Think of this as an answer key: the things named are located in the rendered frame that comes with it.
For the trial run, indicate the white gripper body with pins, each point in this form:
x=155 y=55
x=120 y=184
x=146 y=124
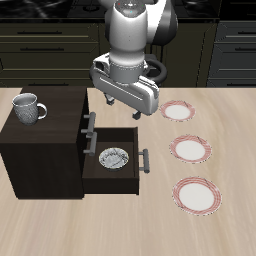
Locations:
x=133 y=95

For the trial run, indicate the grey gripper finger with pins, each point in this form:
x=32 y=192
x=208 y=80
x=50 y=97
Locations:
x=109 y=99
x=136 y=115

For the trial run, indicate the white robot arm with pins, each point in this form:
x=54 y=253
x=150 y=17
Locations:
x=128 y=36

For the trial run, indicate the small red rimmed white plate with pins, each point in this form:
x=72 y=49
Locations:
x=177 y=111

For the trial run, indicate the white marbled bowl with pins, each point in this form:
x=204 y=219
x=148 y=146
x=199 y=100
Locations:
x=113 y=158

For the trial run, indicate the medium red rimmed white plate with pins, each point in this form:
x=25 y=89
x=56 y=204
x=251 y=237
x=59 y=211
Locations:
x=190 y=149

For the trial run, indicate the large red rimmed white plate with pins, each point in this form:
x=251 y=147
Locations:
x=196 y=196

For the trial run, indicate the dark wooden cabinet drawer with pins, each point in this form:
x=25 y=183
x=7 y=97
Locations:
x=110 y=185

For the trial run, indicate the dark kitchen cupboards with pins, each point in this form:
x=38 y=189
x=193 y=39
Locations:
x=50 y=50

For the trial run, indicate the grey patterned mug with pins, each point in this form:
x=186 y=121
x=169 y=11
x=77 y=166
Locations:
x=26 y=111

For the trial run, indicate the dark wooden cabinet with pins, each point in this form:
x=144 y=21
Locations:
x=43 y=156

